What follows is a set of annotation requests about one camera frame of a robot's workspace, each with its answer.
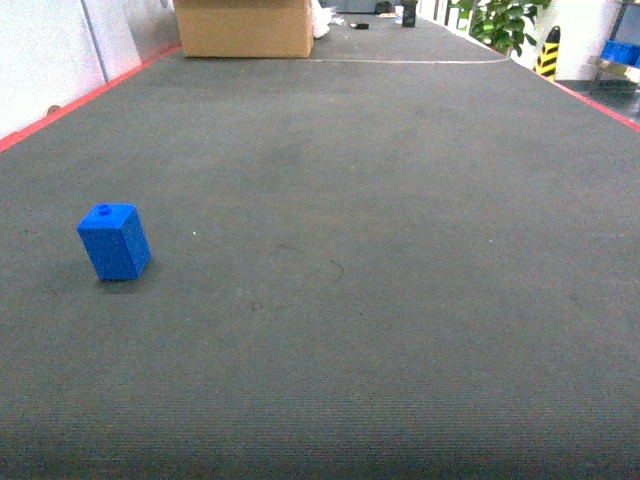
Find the blue rectangular block part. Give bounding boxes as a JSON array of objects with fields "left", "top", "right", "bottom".
[{"left": 76, "top": 203, "right": 151, "bottom": 281}]

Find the cardboard box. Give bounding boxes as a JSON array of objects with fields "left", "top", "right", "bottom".
[{"left": 174, "top": 0, "right": 313, "bottom": 58}]

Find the dark small box on table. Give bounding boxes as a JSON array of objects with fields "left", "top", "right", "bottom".
[{"left": 401, "top": 0, "right": 419, "bottom": 28}]

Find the green potted plant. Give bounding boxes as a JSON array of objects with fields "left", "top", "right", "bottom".
[{"left": 447, "top": 0, "right": 551, "bottom": 56}]

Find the yellow black striped cone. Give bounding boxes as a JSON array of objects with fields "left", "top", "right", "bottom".
[{"left": 533, "top": 26, "right": 561, "bottom": 81}]

